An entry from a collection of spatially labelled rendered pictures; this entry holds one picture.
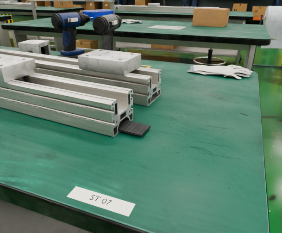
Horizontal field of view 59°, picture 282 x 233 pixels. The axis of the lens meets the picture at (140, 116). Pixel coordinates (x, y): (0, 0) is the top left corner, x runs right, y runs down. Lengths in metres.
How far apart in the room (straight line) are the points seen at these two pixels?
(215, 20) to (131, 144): 2.15
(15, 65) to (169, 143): 0.46
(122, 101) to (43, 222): 0.74
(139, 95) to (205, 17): 1.95
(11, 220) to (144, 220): 0.92
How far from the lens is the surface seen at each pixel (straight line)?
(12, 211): 1.30
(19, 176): 0.51
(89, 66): 0.78
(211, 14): 2.60
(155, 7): 4.34
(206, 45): 2.13
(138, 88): 0.72
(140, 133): 0.57
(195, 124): 0.64
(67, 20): 1.13
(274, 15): 4.11
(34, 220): 1.22
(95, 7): 12.05
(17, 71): 0.77
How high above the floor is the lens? 1.08
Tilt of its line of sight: 27 degrees down
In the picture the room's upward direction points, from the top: straight up
